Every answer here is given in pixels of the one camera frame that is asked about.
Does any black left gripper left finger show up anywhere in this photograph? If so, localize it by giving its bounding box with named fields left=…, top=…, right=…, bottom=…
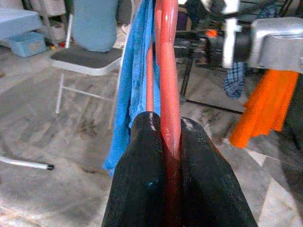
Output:
left=101, top=111, right=167, bottom=227

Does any orange shirt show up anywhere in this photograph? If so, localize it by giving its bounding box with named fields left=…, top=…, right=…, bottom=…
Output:
left=229, top=68, right=300, bottom=149

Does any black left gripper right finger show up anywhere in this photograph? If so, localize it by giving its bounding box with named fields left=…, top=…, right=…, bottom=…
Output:
left=179, top=117, right=258, bottom=227

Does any white tube black end cap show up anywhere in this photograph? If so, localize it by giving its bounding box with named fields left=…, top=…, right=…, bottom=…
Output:
left=0, top=155, right=55, bottom=171

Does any white folding chair grey seat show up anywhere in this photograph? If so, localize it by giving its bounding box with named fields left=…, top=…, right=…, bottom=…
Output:
left=50, top=13, right=124, bottom=115

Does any blue white plaid shirt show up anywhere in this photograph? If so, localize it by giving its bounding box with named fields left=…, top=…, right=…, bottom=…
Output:
left=223, top=61, right=246, bottom=99

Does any light blue plastic folding table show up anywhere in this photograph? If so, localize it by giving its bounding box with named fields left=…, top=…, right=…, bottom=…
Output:
left=0, top=8, right=43, bottom=40

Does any white shelving unit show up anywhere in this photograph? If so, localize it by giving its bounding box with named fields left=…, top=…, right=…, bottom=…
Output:
left=29, top=0, right=68, bottom=47

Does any black metal clothes rack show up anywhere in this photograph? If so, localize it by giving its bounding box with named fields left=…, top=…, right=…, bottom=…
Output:
left=174, top=29, right=246, bottom=114

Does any dark purple upholstered stool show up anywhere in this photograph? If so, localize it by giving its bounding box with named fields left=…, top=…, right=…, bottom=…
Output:
left=176, top=9, right=193, bottom=31

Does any red plastic clothes hanger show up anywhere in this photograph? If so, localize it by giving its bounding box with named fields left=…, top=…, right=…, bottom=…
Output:
left=145, top=0, right=183, bottom=227

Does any blue cloth garment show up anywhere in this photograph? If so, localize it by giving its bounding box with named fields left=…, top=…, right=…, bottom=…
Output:
left=101, top=0, right=161, bottom=178

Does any blue plastic storage bin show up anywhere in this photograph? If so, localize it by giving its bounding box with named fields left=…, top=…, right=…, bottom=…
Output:
left=6, top=31, right=47, bottom=58

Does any light blue chair cushion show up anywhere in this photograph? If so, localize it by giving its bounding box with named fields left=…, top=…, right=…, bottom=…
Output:
left=72, top=0, right=118, bottom=53

